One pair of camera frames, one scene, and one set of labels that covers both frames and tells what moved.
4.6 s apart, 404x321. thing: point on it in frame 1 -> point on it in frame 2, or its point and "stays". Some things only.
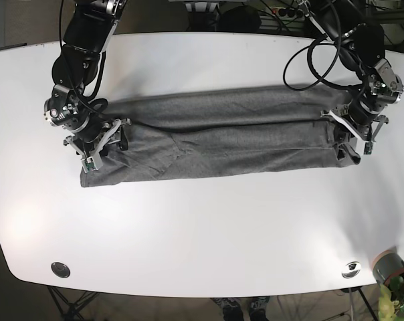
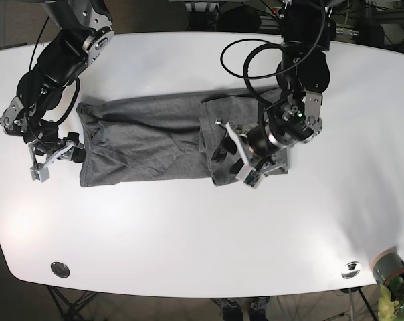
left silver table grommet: [60, 269] stays
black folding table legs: [69, 309] stays
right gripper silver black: [89, 142] -> [42, 156]
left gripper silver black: [358, 123] -> [255, 167]
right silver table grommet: [351, 269] stays
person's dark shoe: [231, 307] stays
